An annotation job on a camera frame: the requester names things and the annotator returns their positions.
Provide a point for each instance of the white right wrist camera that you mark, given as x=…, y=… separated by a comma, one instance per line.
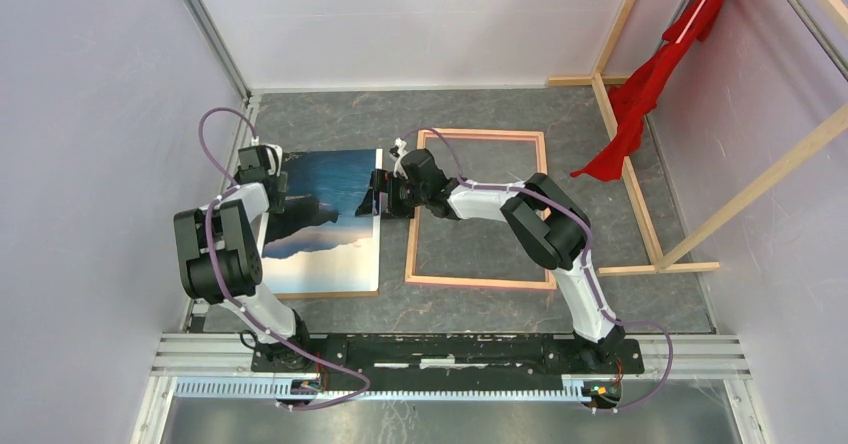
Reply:
x=399, y=146

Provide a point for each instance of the light wooden beam structure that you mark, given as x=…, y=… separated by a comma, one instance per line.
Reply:
x=815, y=141

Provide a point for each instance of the ocean landscape photo print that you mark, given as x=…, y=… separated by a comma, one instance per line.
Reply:
x=324, y=216

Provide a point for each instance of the aluminium front rail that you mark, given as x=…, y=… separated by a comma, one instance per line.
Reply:
x=695, y=356

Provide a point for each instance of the red cloth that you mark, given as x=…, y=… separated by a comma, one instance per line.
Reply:
x=638, y=95

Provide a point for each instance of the white slotted cable duct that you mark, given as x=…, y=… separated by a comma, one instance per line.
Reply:
x=292, y=391

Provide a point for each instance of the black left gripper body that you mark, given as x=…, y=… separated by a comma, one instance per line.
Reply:
x=280, y=179

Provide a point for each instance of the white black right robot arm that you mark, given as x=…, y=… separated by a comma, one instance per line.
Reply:
x=552, y=230

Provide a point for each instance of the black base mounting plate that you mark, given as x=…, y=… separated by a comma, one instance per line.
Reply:
x=451, y=362

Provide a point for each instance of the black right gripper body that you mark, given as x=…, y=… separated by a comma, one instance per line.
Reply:
x=402, y=197

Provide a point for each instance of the aluminium side rail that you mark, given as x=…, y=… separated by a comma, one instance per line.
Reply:
x=218, y=163

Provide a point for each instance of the pink wooden picture frame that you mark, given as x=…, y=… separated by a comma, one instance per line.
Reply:
x=411, y=276

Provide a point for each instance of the brown backing board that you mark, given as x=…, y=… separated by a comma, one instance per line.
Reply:
x=324, y=294

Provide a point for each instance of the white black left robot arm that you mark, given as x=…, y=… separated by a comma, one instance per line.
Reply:
x=219, y=256

